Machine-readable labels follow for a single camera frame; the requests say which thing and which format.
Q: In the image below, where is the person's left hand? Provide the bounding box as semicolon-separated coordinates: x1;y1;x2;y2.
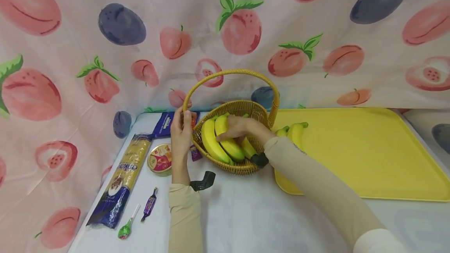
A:
171;105;193;166

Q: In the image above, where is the person's right hand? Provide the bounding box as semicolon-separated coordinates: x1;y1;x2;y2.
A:
215;114;277;146

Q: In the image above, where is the wicker basket with handle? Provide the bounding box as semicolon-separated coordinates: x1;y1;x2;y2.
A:
182;69;281;176

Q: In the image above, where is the yellow banana bunch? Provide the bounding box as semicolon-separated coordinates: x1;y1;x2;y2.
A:
274;122;309;151
200;113;258;165

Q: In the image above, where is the person's right forearm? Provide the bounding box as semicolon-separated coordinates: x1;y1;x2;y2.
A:
264;136;411;253

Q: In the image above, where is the person's left forearm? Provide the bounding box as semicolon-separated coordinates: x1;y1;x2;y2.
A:
168;162;204;253

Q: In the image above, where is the blue snack packet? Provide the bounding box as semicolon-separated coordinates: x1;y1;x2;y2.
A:
152;111;200;139

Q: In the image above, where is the small purple candy wrapper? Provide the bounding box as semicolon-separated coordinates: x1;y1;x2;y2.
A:
189;144;203;162

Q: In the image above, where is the black wrist band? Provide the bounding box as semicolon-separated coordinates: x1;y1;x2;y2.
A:
250;152;270;169
190;171;216;192

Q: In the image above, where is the round candy tin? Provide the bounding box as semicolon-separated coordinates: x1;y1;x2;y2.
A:
146;143;173;177

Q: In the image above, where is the long pasta packet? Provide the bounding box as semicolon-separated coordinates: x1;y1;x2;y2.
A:
86;133;154;230

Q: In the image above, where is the purple wrapped candy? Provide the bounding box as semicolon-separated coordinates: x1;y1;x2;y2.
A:
141;187;159;223

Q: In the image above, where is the green lollipop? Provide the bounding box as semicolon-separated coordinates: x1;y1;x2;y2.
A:
117;204;141;240

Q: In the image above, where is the yellow plastic tray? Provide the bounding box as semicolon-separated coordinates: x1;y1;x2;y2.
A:
272;107;450;202

